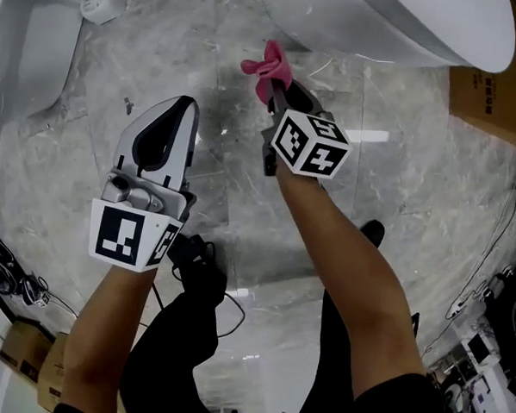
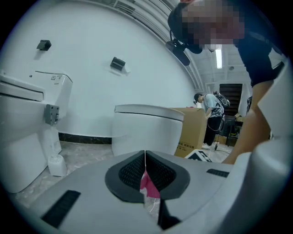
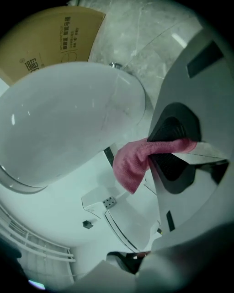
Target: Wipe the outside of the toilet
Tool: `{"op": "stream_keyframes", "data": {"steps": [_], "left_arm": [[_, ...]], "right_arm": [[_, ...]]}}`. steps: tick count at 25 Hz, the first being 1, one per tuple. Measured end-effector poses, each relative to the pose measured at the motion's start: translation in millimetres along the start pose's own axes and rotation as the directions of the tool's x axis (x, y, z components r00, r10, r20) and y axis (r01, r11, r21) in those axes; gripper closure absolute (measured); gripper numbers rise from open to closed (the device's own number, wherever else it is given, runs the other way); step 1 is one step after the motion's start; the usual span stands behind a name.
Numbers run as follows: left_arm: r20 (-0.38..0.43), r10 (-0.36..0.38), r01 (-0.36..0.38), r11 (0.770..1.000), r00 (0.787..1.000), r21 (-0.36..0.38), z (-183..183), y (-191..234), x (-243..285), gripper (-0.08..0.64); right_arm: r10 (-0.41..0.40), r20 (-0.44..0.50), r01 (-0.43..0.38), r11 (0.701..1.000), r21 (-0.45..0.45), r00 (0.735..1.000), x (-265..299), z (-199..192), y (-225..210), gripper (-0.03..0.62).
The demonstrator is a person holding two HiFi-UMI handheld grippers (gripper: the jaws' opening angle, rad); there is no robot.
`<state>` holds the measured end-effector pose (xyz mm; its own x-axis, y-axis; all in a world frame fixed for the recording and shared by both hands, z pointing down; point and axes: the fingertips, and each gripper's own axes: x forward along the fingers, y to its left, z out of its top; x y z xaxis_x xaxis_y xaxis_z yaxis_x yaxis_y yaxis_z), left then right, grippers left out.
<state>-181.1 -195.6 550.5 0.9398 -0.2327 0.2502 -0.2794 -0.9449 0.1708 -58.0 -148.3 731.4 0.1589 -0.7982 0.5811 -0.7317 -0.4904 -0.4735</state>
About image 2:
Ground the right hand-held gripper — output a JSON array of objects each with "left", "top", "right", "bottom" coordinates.
[{"left": 184, "top": 149, "right": 213, "bottom": 163}]

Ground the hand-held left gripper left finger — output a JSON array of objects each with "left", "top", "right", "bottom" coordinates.
[{"left": 31, "top": 150, "right": 156, "bottom": 233}]

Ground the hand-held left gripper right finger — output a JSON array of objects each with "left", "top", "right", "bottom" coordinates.
[{"left": 146, "top": 150, "right": 234, "bottom": 230}]

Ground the pink cloth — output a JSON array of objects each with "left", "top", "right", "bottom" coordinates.
[{"left": 139, "top": 172, "right": 161, "bottom": 199}]

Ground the white oval flat-lid toilet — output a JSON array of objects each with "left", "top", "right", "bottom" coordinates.
[{"left": 111, "top": 104, "right": 185, "bottom": 158}]

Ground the person's right forearm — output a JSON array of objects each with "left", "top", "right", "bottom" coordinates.
[{"left": 221, "top": 79, "right": 274, "bottom": 165}]

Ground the white toilet with square tank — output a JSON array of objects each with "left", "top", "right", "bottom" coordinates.
[{"left": 0, "top": 70, "right": 74, "bottom": 194}]

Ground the large cardboard box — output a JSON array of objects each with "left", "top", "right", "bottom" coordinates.
[{"left": 169, "top": 106, "right": 208, "bottom": 159}]

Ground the black side table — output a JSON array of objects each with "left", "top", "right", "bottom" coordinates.
[{"left": 223, "top": 113, "right": 247, "bottom": 147}]

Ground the dark staircase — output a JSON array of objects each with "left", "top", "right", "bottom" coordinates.
[{"left": 219, "top": 83, "right": 243, "bottom": 116}]

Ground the long ceiling light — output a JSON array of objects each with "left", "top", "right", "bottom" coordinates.
[{"left": 215, "top": 43, "right": 223, "bottom": 69}]

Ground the white paper sheet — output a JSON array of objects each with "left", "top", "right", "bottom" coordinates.
[{"left": 107, "top": 66, "right": 131, "bottom": 76}]

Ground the person's black shirt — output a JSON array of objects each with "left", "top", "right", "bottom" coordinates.
[{"left": 235, "top": 27, "right": 289, "bottom": 87}]

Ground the person's head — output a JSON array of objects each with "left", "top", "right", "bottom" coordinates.
[{"left": 168, "top": 0, "right": 247, "bottom": 55}]

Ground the white ceiling air conditioner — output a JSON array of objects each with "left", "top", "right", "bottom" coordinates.
[{"left": 114, "top": 0, "right": 136, "bottom": 12}]

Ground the grey metal bracket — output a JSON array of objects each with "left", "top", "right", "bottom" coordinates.
[{"left": 44, "top": 104, "right": 60, "bottom": 126}]

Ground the black head-worn camera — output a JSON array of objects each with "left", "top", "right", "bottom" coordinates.
[{"left": 165, "top": 38, "right": 191, "bottom": 67}]

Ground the black wall paper holder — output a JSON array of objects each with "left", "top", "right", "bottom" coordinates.
[{"left": 109, "top": 56, "right": 126, "bottom": 70}]

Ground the small black wall holder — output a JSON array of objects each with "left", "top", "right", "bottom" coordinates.
[{"left": 36, "top": 39, "right": 52, "bottom": 51}]

